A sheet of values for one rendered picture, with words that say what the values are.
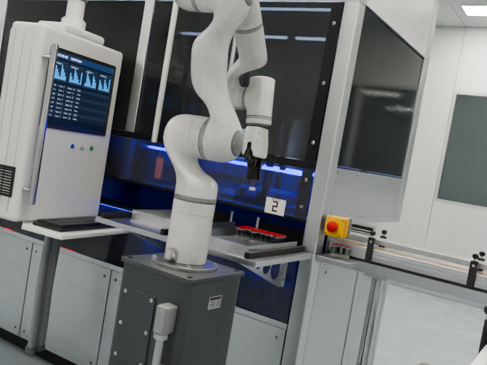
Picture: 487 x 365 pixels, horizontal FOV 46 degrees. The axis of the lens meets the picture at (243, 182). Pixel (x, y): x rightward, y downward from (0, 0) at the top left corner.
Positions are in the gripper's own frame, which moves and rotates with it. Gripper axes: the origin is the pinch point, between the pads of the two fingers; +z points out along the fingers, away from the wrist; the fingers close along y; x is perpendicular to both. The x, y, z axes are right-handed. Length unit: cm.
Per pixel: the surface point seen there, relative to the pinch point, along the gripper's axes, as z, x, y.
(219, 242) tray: 23.3, -6.7, 6.2
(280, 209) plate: 11.7, -2.9, -30.6
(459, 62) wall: -157, -13, -489
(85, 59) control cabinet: -41, -84, -5
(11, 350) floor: 98, -152, -42
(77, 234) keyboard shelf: 28, -67, 7
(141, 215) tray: 19, -50, -8
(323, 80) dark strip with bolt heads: -37.2, 9.9, -29.4
